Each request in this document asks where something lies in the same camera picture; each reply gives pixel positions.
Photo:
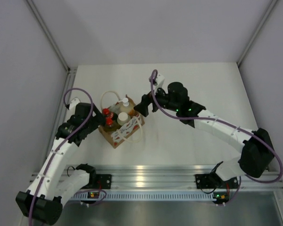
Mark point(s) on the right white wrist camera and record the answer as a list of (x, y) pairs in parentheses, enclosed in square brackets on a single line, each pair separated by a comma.
[(158, 81)]

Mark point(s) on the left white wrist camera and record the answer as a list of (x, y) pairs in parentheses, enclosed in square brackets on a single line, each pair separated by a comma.
[(73, 103)]

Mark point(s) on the slotted cable duct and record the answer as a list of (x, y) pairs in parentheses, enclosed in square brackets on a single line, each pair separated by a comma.
[(146, 196)]

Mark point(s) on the aluminium frame post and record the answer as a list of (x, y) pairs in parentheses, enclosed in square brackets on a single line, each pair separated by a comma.
[(258, 28), (52, 42)]

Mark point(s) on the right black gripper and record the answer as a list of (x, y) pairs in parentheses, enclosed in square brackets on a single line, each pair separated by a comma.
[(143, 108)]

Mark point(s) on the left black mount plate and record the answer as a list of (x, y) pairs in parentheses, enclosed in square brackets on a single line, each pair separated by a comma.
[(103, 181)]

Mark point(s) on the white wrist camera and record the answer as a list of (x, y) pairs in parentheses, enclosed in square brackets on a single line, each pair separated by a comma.
[(158, 81), (73, 103)]

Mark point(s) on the right black mount plate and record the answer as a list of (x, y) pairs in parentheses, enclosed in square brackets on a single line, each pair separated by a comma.
[(203, 181)]

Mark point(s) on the pump soap bottle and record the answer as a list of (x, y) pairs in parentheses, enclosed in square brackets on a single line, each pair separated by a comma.
[(127, 107)]

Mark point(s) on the left aluminium frame post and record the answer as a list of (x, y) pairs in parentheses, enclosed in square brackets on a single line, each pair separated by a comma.
[(52, 42)]

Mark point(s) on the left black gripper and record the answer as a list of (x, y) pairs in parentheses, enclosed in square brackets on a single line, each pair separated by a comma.
[(98, 120)]

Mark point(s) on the dark green red-cap bottle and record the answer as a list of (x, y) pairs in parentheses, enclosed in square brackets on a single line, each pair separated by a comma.
[(109, 114)]

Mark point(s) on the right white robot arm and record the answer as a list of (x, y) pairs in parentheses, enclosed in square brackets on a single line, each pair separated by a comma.
[(253, 145)]

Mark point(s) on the black mount plate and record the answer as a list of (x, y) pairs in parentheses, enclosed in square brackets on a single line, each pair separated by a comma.
[(103, 181), (203, 181)]

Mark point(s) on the jute watermelon canvas bag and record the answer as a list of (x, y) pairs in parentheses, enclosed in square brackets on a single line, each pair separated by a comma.
[(131, 132)]

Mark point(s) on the white-lid frosted jar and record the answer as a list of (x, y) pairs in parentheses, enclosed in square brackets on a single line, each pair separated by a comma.
[(123, 118)]

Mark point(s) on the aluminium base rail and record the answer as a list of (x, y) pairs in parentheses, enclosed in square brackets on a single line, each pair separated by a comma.
[(173, 178)]

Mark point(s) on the yellow-green red-cap bottle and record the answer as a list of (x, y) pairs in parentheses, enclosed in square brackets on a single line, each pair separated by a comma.
[(111, 126)]

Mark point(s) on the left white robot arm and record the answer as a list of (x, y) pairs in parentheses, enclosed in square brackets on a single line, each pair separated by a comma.
[(46, 197)]

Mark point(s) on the right aluminium frame post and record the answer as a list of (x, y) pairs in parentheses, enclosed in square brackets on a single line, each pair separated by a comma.
[(258, 28)]

